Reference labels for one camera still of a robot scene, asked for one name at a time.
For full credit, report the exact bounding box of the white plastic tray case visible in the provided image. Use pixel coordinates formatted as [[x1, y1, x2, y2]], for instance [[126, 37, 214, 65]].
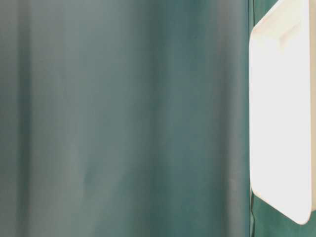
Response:
[[249, 0, 316, 225]]

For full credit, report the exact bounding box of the green table cloth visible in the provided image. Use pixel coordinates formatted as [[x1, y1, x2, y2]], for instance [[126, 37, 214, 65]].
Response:
[[0, 0, 316, 237]]

